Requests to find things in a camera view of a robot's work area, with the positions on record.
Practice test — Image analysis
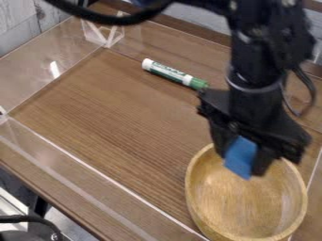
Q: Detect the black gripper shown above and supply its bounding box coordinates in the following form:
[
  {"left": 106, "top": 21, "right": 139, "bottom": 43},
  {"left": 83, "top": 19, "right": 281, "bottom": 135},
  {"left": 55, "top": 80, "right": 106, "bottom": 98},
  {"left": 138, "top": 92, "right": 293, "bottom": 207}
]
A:
[{"left": 198, "top": 88, "right": 311, "bottom": 176}]

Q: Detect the blue rectangular block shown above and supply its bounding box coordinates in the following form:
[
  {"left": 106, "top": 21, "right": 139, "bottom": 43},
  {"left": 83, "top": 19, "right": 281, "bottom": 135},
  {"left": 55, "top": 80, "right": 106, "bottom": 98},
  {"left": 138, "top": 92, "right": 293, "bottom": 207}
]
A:
[{"left": 225, "top": 137, "right": 258, "bottom": 180}]

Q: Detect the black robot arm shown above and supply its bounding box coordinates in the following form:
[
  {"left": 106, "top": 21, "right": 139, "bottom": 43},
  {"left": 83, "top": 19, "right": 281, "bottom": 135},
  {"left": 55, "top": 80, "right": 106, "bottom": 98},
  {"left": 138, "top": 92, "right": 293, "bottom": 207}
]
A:
[{"left": 176, "top": 0, "right": 317, "bottom": 180}]

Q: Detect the brown wooden bowl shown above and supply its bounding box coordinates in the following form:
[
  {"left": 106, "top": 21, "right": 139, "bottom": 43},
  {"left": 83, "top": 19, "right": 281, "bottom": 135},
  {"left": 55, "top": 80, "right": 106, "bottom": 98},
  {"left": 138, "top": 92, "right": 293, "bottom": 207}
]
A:
[{"left": 184, "top": 144, "right": 309, "bottom": 241}]

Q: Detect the green and white marker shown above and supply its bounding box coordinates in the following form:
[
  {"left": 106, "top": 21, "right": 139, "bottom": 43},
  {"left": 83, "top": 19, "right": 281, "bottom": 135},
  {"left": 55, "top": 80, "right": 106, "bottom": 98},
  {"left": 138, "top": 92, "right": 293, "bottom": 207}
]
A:
[{"left": 140, "top": 58, "right": 208, "bottom": 90}]

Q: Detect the black table clamp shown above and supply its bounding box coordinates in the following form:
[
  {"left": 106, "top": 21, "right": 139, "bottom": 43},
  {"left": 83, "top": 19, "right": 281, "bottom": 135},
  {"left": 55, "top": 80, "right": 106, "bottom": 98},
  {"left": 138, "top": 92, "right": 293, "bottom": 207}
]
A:
[{"left": 28, "top": 216, "right": 74, "bottom": 241}]

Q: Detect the clear acrylic corner bracket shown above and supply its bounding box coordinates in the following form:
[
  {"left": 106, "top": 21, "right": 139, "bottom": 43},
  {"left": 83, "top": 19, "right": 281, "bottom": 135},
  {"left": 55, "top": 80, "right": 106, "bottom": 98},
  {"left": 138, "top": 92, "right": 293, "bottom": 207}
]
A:
[{"left": 80, "top": 20, "right": 124, "bottom": 49}]

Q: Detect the black cable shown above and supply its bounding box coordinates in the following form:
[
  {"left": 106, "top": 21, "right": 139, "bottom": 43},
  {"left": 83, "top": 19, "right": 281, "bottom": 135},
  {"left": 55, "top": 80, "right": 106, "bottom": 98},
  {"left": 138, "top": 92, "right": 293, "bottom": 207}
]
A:
[{"left": 43, "top": 0, "right": 178, "bottom": 26}]

